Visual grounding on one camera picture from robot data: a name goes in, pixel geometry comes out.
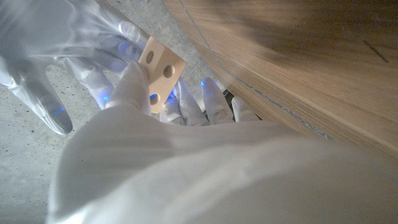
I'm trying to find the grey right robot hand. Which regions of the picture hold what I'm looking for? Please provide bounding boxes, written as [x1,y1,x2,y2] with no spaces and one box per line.
[0,0,150,135]

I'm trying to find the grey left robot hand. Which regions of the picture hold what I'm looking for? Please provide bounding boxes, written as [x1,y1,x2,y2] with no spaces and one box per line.
[46,61,398,224]

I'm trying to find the wooden block with holes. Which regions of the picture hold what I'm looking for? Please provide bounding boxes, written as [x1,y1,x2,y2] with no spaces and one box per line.
[137,35,187,114]

